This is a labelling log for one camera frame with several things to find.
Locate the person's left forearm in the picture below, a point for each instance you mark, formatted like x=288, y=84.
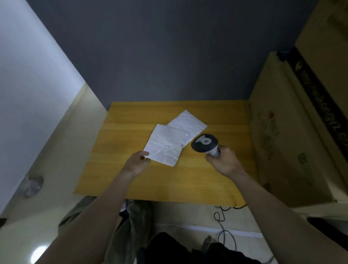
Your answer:
x=92, y=217

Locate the person's black trousers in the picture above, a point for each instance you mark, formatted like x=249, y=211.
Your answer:
x=185, y=251

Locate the white paper sheet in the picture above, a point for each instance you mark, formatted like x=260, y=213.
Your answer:
x=166, y=144
x=187, y=123

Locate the person's right forearm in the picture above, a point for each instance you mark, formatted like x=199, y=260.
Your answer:
x=277, y=217

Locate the grey plastic bag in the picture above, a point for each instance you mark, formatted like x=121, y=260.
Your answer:
x=30, y=185

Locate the person's right fingers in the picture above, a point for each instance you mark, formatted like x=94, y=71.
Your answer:
x=213, y=160

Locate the grey handheld barcode scanner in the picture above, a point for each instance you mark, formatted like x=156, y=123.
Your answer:
x=204, y=143

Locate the person's left thumb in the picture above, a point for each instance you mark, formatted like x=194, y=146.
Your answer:
x=144, y=154

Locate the person's left hand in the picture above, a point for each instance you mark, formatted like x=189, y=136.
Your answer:
x=136, y=164

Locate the large brown cardboard box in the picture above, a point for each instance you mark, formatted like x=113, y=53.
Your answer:
x=285, y=141

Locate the person's right hand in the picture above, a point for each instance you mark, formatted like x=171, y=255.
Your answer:
x=227, y=163

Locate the cardboard box with black tape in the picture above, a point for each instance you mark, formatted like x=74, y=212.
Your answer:
x=326, y=54

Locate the olive grey cloth garment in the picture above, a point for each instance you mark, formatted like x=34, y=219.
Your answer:
x=136, y=225

